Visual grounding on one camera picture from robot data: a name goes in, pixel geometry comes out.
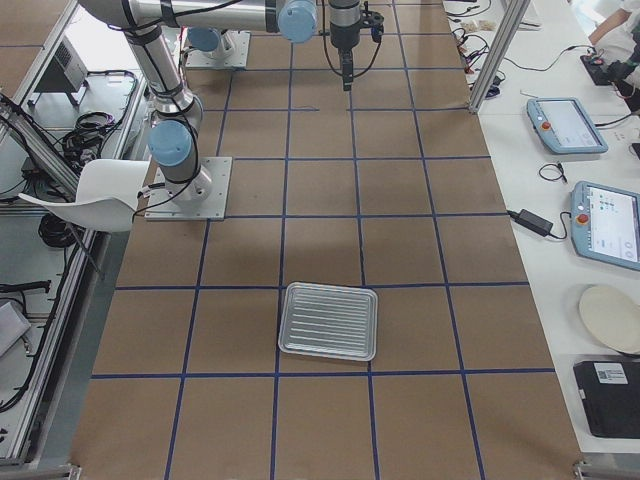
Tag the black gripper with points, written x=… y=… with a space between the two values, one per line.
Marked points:
x=343 y=36

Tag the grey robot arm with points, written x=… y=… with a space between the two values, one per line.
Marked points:
x=211 y=41
x=173 y=139

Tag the silver ribbed metal tray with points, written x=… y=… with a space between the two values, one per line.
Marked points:
x=329 y=321

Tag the far blue teach pendant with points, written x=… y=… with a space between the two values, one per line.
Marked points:
x=564 y=127

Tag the blue teach pendant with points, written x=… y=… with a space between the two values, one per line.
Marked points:
x=564 y=127
x=605 y=224

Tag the black power adapter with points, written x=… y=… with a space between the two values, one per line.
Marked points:
x=531 y=221

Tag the white plastic chair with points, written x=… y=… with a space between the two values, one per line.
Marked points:
x=106 y=196

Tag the near blue teach pendant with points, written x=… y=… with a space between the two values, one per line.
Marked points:
x=605 y=224

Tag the white round plate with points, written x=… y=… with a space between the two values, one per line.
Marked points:
x=611 y=317

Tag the black flat box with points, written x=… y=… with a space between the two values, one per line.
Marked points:
x=610 y=397

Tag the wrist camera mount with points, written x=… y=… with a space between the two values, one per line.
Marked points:
x=373 y=21

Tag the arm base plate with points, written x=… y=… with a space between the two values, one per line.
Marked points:
x=205 y=198
x=198 y=60

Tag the aluminium frame post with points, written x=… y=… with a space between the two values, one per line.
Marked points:
x=504 y=35

